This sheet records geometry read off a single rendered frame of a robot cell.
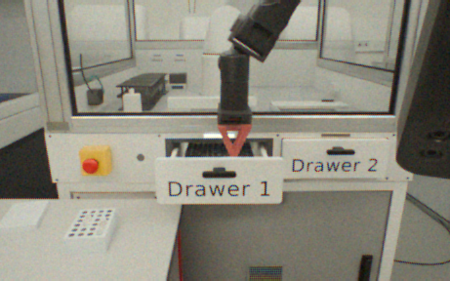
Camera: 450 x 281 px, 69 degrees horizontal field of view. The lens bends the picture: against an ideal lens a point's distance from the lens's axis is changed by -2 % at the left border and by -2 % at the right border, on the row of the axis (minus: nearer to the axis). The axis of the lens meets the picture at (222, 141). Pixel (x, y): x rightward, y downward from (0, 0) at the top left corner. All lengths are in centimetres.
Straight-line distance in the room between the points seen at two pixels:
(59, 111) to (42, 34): 19
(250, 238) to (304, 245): 17
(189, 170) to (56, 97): 42
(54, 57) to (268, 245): 80
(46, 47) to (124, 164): 36
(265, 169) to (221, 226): 32
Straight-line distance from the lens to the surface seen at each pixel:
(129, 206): 93
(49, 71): 96
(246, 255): 108
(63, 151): 100
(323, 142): 92
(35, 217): 93
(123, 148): 94
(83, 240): 76
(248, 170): 75
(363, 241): 114
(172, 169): 76
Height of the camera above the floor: 119
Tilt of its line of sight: 17 degrees down
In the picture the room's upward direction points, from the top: straight up
